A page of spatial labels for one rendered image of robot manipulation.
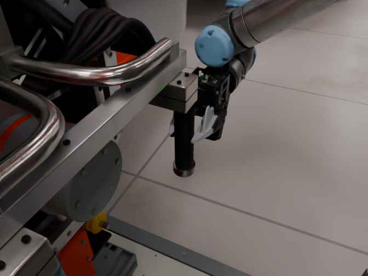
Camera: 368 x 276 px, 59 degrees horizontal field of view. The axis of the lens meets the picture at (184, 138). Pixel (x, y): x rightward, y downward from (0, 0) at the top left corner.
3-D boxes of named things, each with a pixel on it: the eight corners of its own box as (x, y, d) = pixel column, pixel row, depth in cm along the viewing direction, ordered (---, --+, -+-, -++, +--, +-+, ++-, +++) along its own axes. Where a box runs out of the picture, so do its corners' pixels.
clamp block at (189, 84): (153, 88, 60) (150, 61, 56) (198, 99, 57) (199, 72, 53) (138, 102, 56) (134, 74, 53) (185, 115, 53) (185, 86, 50)
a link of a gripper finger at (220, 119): (196, 123, 61) (207, 99, 67) (196, 131, 62) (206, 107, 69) (220, 127, 60) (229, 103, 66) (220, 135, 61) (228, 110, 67)
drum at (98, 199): (39, 148, 65) (16, 86, 56) (130, 183, 58) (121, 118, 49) (-23, 198, 55) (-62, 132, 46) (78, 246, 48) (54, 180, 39)
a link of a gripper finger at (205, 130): (190, 120, 55) (203, 92, 62) (189, 147, 58) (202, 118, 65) (208, 123, 54) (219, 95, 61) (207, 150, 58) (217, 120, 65)
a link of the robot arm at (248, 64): (230, 31, 82) (226, 62, 87) (214, 48, 74) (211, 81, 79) (261, 37, 79) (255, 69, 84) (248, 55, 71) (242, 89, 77)
